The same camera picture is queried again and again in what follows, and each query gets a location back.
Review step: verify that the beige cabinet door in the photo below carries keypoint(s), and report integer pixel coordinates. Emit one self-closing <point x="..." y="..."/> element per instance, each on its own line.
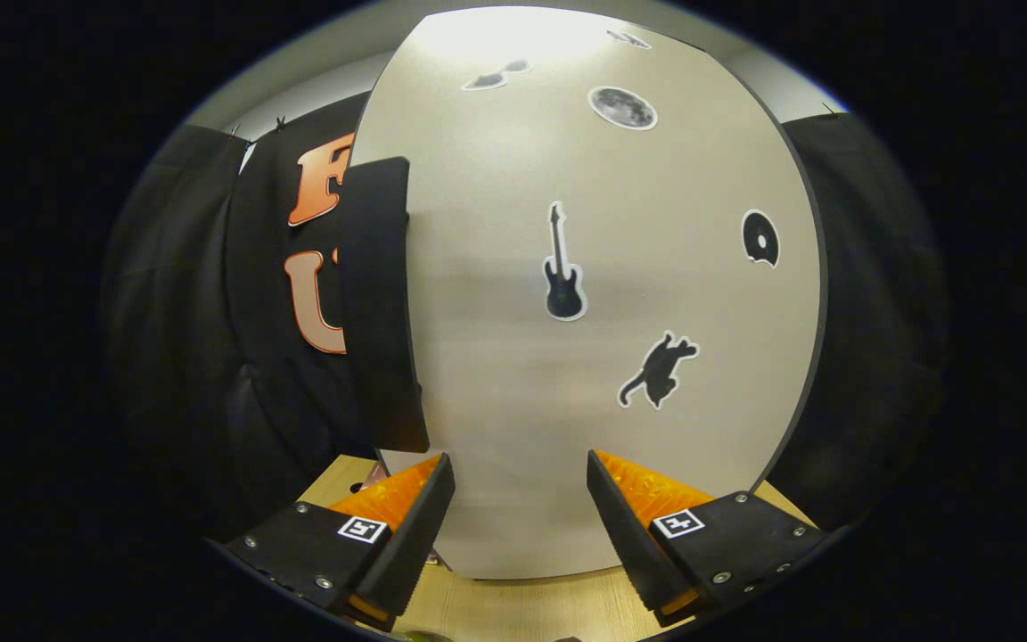
<point x="496" y="357"/>

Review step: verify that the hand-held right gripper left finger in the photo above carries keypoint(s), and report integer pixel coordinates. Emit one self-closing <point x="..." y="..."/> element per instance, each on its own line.
<point x="413" y="544"/>

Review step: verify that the black backdrop cloth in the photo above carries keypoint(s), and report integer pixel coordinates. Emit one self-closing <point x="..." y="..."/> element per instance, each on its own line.
<point x="255" y="401"/>

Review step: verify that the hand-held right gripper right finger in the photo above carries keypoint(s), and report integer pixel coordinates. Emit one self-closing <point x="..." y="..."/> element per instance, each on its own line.
<point x="631" y="544"/>

